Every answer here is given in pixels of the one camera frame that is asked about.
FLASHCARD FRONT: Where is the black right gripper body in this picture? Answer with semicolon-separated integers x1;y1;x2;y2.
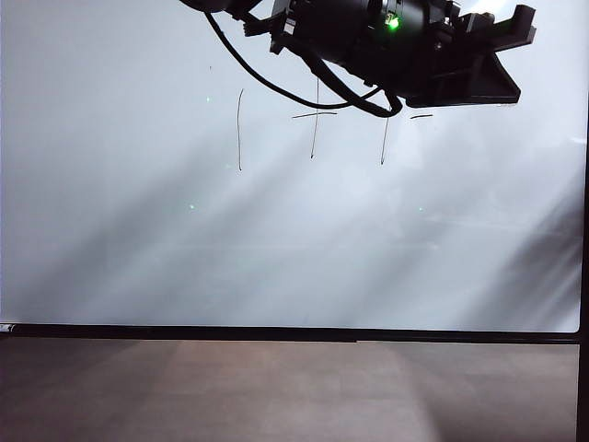
390;0;507;100

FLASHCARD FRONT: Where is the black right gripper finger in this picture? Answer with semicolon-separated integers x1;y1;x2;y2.
403;46;522;109
492;4;538;48

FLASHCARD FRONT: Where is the black metal whiteboard stand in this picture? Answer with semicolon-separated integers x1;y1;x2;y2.
575;174;589;442

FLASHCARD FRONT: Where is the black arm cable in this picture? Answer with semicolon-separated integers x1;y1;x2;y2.
203;9;404;119

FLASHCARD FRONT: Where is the white whiteboard with black frame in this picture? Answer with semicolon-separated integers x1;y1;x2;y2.
0;0;589;344

